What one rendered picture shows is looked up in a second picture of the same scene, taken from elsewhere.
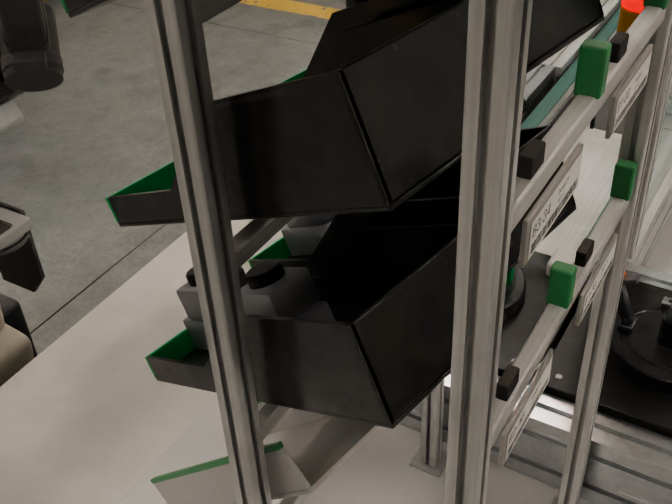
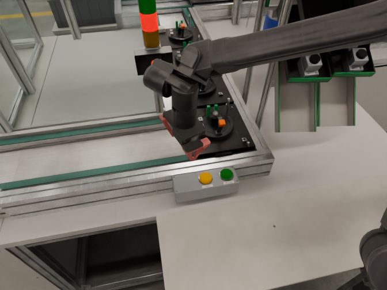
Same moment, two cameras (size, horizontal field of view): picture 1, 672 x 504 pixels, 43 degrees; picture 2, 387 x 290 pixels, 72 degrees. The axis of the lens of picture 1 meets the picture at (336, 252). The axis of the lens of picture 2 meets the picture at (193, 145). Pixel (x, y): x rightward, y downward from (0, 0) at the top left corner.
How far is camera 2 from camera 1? 147 cm
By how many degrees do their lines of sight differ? 86
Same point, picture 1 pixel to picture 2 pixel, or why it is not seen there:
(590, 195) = (116, 141)
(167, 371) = (371, 67)
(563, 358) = (221, 100)
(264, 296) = not seen: hidden behind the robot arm
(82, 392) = (344, 230)
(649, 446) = (228, 84)
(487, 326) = not seen: outside the picture
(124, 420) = (332, 205)
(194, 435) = (311, 183)
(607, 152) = (77, 150)
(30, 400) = not seen: hidden behind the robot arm
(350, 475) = (277, 143)
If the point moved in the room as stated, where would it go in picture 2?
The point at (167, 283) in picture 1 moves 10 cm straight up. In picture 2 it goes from (279, 261) to (288, 248)
